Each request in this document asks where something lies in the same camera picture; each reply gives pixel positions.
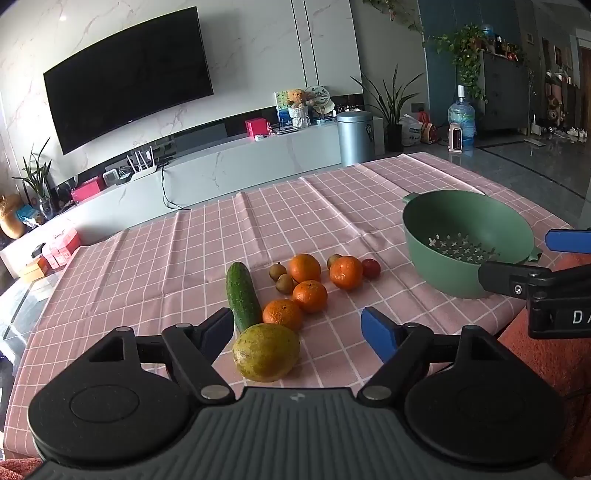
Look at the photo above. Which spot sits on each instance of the blue standing picture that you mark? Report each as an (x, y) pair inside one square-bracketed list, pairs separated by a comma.
[(281, 110)]

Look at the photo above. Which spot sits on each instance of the green colander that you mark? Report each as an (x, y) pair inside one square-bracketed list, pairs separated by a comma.
[(457, 217)]

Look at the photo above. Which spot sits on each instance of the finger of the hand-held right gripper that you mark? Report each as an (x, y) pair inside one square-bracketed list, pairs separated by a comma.
[(505, 278), (570, 240)]

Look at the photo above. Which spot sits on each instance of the potted grass plant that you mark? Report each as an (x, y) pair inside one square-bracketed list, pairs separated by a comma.
[(37, 177)]

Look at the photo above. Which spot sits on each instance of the round decorative fan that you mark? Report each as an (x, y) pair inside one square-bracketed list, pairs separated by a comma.
[(319, 98)]

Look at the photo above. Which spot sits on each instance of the white router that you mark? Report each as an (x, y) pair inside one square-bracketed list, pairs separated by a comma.
[(144, 170)]

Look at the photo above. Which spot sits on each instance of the potted plant with long leaves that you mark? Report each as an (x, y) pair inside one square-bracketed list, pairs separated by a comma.
[(392, 108)]

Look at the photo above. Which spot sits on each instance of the large yellow-green citrus fruit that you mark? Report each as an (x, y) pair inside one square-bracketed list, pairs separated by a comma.
[(265, 353)]

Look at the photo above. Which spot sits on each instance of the green cucumber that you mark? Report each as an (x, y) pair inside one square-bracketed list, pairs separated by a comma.
[(242, 295)]

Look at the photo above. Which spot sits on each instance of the pink white boxes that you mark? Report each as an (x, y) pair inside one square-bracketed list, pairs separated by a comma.
[(62, 249)]

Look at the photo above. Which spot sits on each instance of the hanging vine plant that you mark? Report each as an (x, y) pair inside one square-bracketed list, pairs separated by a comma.
[(392, 11)]

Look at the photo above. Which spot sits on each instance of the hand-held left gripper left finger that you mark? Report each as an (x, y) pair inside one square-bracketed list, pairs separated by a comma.
[(219, 328)]

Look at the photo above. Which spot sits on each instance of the white marble television cabinet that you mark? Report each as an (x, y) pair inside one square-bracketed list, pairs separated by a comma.
[(240, 161)]

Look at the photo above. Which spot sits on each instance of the small white heater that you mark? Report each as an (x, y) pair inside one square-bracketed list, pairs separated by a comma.
[(456, 137)]

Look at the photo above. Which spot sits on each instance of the white plastic bag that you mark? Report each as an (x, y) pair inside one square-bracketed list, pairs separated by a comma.
[(411, 133)]

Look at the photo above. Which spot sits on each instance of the black flat television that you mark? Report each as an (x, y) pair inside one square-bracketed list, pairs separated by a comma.
[(129, 78)]

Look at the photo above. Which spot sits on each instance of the blue water bottle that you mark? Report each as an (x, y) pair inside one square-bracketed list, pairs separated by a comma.
[(462, 115)]

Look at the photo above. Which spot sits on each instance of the red cherry tomato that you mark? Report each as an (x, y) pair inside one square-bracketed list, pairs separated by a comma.
[(371, 268)]

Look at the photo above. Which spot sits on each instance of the orange cardboard box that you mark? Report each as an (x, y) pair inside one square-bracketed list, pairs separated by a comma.
[(33, 268)]

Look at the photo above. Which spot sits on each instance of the orange bag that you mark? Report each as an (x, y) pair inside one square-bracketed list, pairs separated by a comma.
[(429, 133)]

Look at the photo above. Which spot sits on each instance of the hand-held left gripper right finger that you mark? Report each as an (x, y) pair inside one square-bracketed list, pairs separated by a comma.
[(378, 332)]

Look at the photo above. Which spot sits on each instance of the wide red box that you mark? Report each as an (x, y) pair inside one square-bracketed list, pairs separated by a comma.
[(88, 189)]

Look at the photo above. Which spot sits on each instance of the golden figurine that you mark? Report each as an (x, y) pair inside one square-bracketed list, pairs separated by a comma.
[(11, 217)]

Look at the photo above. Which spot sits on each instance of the trailing green plant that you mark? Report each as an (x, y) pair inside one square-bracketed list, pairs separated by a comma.
[(464, 50)]

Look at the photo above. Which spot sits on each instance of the orange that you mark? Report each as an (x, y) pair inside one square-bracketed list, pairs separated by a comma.
[(310, 297), (304, 267), (346, 273), (282, 315)]

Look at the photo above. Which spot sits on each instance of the brown longan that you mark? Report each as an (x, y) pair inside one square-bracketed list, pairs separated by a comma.
[(277, 271), (285, 284), (333, 261)]

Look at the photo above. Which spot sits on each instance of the grey metal trash can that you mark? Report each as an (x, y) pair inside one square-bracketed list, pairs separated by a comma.
[(354, 138)]

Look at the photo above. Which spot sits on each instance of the small white device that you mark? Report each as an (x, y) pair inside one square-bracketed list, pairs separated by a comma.
[(111, 177)]

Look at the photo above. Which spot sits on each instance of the dark grey cabinet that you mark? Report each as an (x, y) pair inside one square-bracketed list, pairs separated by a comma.
[(505, 92)]

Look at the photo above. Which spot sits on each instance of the teddy bear in white basket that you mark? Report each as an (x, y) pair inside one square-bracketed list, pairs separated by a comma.
[(298, 108)]

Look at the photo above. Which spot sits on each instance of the pink checked tablecloth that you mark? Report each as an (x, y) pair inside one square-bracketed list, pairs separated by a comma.
[(161, 258)]

